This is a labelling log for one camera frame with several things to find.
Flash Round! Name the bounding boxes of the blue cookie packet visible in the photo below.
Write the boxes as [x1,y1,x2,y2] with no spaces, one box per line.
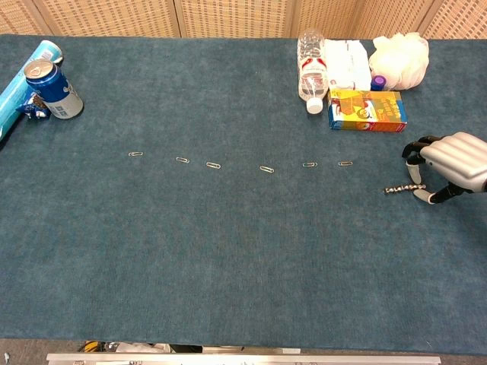
[17,90,50,121]

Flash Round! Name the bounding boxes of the light blue chips tube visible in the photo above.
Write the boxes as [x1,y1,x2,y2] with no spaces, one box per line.
[0,40,65,141]

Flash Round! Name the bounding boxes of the white mesh bath sponge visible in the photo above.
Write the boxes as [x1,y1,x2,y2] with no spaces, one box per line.
[368,32,430,91]

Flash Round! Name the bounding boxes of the metal bead chain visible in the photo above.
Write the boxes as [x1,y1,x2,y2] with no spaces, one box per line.
[383,184,427,195]

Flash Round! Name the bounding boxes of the yellow and blue carton box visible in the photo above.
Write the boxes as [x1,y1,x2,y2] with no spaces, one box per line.
[326,87,409,133]

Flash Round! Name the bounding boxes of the aluminium profile rail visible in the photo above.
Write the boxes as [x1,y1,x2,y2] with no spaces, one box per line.
[46,352,442,365]

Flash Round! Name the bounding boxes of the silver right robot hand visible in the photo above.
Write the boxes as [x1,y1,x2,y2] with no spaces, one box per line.
[402,132,487,205]

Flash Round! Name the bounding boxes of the clear plastic water bottle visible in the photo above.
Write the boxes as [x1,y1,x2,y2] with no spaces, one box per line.
[297,28,329,115]

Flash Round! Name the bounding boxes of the white tissue pack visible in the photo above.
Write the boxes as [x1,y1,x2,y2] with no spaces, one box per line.
[323,37,373,91]

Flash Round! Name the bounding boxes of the woven bamboo folding screen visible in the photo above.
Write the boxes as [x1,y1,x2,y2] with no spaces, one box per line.
[0,0,487,41]

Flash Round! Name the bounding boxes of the blue soda can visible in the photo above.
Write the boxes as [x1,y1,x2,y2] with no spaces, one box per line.
[23,59,84,121]

